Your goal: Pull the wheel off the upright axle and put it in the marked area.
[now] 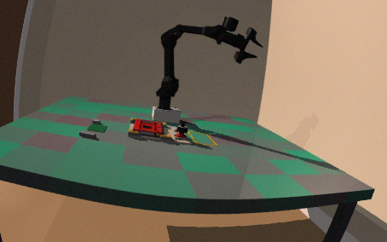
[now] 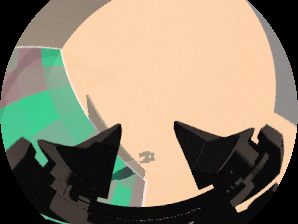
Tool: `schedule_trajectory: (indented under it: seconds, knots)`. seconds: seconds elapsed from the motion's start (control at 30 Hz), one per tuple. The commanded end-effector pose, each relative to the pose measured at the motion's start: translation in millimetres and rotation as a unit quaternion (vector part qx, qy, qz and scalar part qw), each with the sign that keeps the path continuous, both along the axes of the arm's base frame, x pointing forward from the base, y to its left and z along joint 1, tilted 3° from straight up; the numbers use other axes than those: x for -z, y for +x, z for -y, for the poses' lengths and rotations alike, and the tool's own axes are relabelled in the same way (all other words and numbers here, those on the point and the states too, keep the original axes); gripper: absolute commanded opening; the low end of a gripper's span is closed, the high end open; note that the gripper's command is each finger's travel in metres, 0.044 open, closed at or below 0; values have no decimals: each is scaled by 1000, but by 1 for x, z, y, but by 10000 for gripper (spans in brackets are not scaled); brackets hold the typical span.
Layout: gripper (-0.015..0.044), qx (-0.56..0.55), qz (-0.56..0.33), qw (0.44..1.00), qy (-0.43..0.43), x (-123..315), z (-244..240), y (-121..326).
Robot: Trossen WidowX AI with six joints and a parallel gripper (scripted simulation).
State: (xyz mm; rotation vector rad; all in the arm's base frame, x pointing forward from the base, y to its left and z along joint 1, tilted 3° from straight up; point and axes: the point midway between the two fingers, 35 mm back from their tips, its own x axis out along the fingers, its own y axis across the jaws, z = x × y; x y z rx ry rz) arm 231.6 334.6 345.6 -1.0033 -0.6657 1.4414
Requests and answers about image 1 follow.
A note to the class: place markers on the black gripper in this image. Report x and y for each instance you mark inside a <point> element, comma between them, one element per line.
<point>240,43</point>

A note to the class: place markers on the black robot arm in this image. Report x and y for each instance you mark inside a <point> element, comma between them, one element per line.
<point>169,84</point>

